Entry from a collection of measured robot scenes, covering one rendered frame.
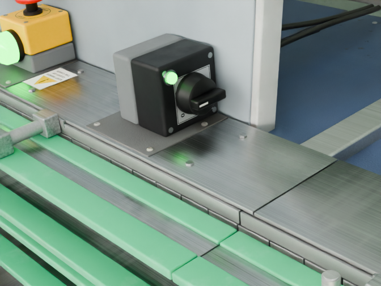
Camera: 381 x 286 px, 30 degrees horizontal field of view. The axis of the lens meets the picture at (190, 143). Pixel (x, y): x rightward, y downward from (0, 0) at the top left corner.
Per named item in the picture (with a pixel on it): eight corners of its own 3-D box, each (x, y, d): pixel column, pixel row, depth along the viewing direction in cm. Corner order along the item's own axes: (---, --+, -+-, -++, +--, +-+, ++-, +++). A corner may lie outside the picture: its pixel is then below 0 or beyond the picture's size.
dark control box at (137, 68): (176, 94, 85) (120, 118, 81) (169, 30, 82) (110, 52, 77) (223, 112, 80) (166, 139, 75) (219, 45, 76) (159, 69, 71)
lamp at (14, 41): (10, 57, 99) (-9, 63, 97) (4, 26, 96) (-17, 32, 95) (27, 64, 95) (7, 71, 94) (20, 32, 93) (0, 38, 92)
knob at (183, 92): (207, 104, 78) (229, 112, 76) (177, 118, 75) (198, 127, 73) (204, 66, 76) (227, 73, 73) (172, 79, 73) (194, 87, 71)
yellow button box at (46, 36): (53, 48, 104) (8, 63, 100) (43, -2, 101) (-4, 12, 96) (79, 58, 99) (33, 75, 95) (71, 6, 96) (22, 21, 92)
